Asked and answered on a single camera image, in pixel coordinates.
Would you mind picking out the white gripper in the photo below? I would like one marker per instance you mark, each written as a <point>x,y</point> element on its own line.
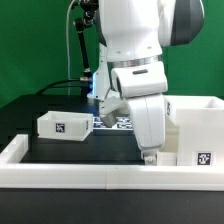
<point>147,115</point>

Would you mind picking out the white plain drawer box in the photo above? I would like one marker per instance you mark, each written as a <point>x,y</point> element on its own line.
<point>65,125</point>

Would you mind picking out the white drawer box with knob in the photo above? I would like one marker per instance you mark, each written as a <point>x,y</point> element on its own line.
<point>158,158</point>

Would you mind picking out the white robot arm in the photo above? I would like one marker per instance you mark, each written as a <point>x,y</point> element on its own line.
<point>134,33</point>

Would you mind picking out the paper sheet with markers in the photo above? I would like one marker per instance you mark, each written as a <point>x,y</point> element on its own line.
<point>122,123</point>

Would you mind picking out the white L-shaped obstacle fence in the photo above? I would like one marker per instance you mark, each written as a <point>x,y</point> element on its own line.
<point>14,173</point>

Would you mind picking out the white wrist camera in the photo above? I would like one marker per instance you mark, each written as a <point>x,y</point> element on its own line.
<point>140,80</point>

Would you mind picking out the white drawer cabinet frame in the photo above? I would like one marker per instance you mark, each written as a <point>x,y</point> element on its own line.
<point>195,130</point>

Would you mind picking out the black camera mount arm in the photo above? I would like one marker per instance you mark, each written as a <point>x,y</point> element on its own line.
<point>89,8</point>

